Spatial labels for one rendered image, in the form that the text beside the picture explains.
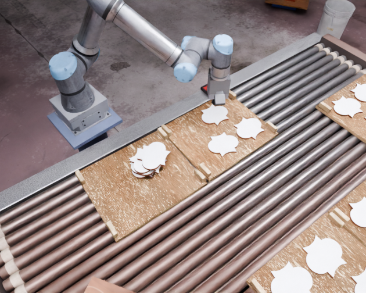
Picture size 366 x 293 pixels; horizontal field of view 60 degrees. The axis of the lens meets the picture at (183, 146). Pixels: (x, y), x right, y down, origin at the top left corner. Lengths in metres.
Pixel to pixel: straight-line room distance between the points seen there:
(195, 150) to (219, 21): 2.83
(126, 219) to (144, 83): 2.08
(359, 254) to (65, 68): 1.30
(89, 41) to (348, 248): 1.26
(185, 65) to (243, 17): 3.07
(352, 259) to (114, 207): 0.85
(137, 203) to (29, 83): 2.40
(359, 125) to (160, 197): 0.97
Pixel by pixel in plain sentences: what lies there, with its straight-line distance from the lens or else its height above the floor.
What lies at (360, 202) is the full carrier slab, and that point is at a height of 0.95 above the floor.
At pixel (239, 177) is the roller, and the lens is 1.31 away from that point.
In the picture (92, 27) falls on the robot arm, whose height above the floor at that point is 1.32.
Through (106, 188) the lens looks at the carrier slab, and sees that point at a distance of 1.28.
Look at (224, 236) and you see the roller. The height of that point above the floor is 0.92.
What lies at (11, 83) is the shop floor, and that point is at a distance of 3.50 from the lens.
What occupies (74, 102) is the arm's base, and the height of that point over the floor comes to 1.03.
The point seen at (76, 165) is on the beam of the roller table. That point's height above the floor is 0.91.
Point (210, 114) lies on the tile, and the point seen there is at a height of 0.95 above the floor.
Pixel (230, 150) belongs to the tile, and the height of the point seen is 0.95.
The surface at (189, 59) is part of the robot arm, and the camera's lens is 1.15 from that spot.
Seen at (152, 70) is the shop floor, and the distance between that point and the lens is 3.26.
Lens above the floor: 2.00
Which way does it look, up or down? 52 degrees down
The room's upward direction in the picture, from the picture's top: straight up
